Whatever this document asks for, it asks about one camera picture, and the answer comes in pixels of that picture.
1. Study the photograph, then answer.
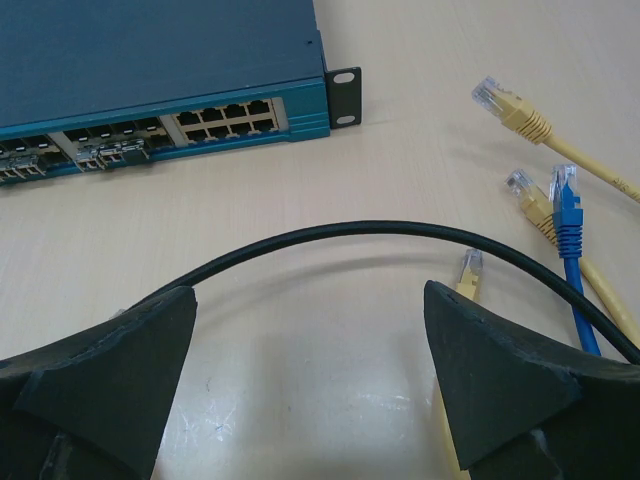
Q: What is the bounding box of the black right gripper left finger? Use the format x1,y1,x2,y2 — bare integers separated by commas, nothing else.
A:
1,287,197,479

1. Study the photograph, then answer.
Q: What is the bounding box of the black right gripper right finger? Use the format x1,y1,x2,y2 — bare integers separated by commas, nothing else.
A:
424,281,639,479

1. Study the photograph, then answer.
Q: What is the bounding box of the black ethernet cable teal plug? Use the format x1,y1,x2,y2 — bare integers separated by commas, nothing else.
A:
109,220,640,365

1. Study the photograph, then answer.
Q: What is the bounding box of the blue ethernet cable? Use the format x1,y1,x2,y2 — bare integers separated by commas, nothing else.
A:
548,162,602,357

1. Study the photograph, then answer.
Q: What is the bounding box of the yellow ethernet cable short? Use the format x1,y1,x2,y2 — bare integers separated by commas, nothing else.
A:
505,169,639,347

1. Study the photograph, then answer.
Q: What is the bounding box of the yellow ethernet cable long loop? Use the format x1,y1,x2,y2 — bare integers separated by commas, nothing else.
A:
471,77,639,203

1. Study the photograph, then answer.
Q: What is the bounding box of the large blue rack network switch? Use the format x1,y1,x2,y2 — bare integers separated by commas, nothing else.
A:
1,1,362,185

